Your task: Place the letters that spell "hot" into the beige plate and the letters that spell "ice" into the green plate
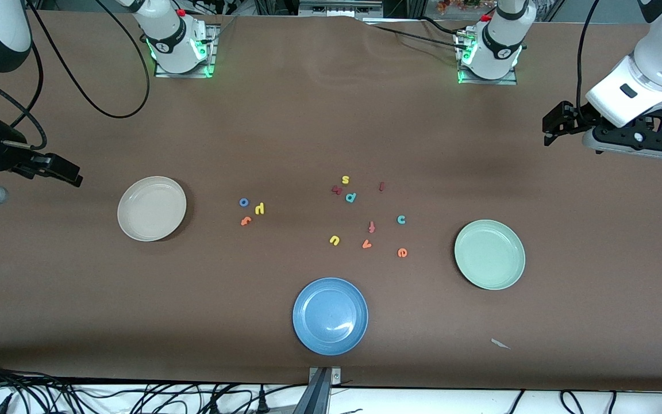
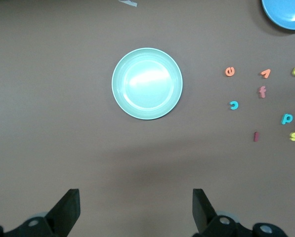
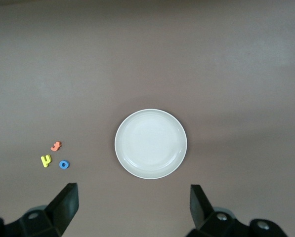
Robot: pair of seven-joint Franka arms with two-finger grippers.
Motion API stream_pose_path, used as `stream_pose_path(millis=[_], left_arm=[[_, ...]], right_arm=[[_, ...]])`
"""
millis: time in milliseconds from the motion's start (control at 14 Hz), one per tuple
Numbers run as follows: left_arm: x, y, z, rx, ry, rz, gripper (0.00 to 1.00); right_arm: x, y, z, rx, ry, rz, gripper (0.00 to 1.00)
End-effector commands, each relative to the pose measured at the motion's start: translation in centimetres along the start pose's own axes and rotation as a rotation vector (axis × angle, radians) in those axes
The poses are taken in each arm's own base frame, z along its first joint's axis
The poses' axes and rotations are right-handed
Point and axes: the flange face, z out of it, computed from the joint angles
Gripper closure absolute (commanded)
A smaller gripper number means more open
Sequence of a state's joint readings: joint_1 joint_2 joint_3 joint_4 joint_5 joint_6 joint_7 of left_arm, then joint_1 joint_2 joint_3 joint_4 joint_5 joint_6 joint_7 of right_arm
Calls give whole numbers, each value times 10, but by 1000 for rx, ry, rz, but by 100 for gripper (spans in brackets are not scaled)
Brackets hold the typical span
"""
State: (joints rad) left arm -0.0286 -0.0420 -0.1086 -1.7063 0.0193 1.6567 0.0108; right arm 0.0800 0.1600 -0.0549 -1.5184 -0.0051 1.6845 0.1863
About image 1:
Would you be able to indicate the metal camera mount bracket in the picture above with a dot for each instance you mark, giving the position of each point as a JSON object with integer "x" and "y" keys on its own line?
{"x": 320, "y": 397}

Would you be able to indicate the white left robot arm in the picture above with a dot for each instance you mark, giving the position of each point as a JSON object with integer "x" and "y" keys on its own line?
{"x": 500, "y": 40}

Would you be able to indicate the pale green plate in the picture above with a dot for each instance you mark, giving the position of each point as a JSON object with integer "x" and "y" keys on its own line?
{"x": 489, "y": 256}

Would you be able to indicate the brown table cover sheet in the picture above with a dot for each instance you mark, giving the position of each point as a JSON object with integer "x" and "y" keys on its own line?
{"x": 308, "y": 115}

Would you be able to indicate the beige plate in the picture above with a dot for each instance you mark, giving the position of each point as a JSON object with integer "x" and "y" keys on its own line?
{"x": 151, "y": 210}

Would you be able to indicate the blue plate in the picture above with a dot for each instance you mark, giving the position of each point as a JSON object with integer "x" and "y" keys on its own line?
{"x": 331, "y": 316}

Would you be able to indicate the yellow letter h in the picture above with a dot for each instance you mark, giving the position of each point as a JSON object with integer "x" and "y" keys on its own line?
{"x": 261, "y": 208}

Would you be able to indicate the small white paper scrap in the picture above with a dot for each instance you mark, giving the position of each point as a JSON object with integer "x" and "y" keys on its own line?
{"x": 499, "y": 343}

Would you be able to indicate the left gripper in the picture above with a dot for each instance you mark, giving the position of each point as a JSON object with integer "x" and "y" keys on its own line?
{"x": 576, "y": 117}

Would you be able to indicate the orange artificial leaves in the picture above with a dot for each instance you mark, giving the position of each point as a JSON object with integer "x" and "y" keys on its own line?
{"x": 457, "y": 4}

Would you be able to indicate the yellow letter u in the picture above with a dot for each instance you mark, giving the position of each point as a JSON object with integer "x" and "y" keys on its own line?
{"x": 336, "y": 237}

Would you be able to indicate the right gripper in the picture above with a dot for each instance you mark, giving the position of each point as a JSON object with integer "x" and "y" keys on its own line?
{"x": 4, "y": 154}

